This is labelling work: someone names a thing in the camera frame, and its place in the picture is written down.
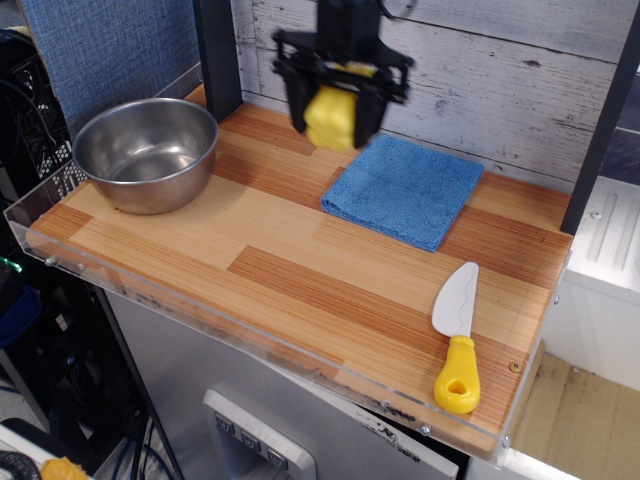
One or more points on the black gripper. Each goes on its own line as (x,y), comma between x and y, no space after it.
(344,50)

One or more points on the yellow toy bell pepper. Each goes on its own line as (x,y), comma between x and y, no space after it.
(330,118)

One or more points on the stainless steel bowl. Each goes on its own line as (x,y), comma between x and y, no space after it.
(149,156)

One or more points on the folded blue microfiber cloth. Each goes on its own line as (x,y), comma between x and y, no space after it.
(404,191)

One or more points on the black plastic crate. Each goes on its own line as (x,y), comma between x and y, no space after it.
(35,141)

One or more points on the white grooved toy sink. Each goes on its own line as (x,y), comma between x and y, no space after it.
(606,245)

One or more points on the silver toy fridge cabinet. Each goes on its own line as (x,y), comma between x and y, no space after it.
(178,365)

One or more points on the silver dispenser button panel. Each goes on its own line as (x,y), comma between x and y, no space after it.
(256,450)

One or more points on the yellow object bottom left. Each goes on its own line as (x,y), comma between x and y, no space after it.
(62,469)

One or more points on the left black upright post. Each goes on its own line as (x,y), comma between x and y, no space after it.
(218,55)

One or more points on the black upright post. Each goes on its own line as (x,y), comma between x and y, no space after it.
(218,55)
(614,103)

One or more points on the right black upright post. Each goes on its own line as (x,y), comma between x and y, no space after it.
(614,103)

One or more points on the toy knife yellow handle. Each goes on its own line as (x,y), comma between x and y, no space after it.
(457,387)

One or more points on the clear acrylic guard rail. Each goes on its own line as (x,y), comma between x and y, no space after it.
(339,304)

